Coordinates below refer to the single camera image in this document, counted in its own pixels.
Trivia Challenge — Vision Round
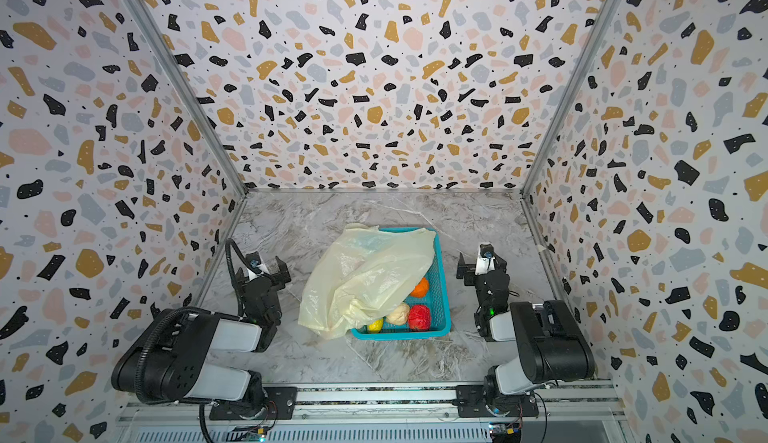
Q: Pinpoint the orange fruit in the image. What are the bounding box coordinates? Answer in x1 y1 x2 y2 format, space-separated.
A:
410 278 430 299

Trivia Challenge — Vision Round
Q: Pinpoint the red fruit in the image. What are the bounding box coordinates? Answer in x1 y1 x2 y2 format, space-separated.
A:
407 304 432 332

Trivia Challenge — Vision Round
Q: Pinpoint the pale yellow plastic bag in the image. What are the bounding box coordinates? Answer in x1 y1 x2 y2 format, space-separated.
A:
298 225 436 340

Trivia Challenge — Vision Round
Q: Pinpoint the beige round fruit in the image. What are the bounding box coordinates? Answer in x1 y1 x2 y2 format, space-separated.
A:
385 302 410 326

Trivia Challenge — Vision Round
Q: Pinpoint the yellow lemon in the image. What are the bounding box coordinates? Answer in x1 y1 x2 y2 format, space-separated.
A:
367 318 384 333

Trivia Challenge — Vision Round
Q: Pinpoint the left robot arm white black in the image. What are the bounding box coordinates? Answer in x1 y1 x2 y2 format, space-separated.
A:
111 254 291 419

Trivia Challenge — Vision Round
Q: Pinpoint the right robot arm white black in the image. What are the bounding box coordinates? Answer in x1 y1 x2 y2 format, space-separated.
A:
456 244 595 419

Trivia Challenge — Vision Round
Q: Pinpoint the teal plastic basket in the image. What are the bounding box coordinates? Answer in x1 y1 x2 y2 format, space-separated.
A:
350 228 452 342

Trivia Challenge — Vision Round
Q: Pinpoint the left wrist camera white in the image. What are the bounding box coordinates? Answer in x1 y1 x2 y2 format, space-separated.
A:
245 252 269 280

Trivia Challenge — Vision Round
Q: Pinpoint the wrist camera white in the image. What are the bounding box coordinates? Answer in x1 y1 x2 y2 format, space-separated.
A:
474 244 495 275
245 252 269 280

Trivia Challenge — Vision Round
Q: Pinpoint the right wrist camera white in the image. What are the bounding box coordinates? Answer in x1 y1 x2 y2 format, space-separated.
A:
474 244 495 275

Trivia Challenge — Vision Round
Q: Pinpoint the black corrugated cable conduit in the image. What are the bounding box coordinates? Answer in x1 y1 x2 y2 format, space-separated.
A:
133 238 250 405

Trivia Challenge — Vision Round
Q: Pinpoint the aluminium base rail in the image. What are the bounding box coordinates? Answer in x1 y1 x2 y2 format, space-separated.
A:
116 380 634 442

